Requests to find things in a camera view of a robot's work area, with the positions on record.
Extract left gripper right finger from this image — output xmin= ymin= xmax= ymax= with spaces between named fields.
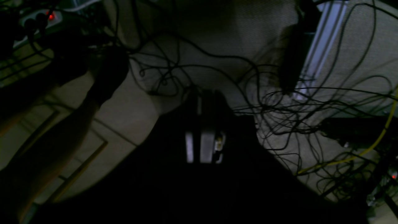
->
xmin=201 ymin=90 xmax=230 ymax=164

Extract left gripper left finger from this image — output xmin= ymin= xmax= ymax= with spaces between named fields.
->
xmin=182 ymin=89 xmax=200 ymax=164

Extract aluminium profile rail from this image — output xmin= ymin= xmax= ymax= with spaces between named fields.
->
xmin=293 ymin=0 xmax=347 ymax=100

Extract yellow cable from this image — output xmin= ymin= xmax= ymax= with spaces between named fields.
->
xmin=297 ymin=90 xmax=398 ymax=175

